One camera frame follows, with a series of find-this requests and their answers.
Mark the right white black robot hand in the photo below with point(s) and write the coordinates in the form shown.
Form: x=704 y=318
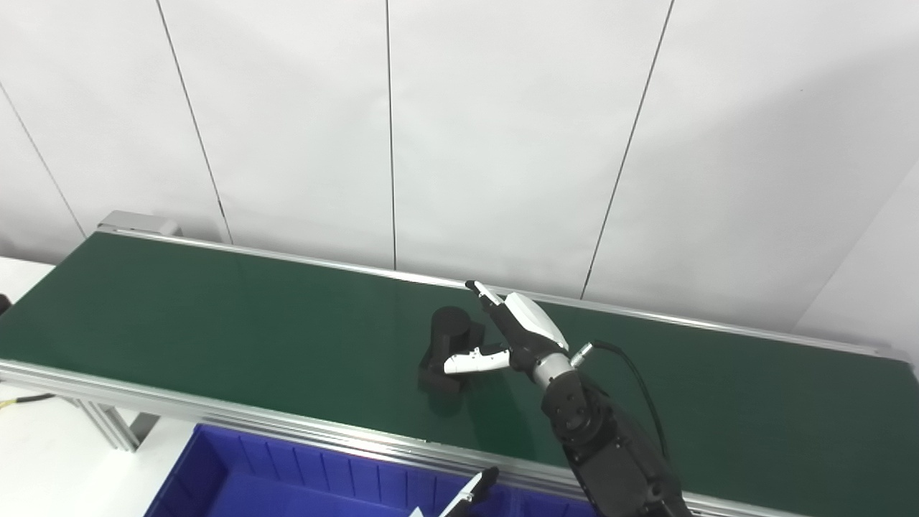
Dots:
x=531 y=330

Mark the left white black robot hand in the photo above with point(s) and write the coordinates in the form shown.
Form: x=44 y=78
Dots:
x=467 y=499

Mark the black cylinder block part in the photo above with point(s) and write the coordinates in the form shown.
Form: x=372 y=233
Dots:
x=452 y=330

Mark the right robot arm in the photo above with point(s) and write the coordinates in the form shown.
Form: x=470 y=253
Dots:
x=610 y=452

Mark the blue plastic bin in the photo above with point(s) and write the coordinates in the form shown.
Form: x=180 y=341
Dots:
x=287 y=481
x=553 y=506

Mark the green conveyor belt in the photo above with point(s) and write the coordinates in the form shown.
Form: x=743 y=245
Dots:
x=251 y=323

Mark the aluminium conveyor leg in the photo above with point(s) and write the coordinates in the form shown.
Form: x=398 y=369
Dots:
x=115 y=427

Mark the grey conveyor end housing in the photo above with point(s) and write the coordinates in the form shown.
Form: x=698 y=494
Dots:
x=140 y=222

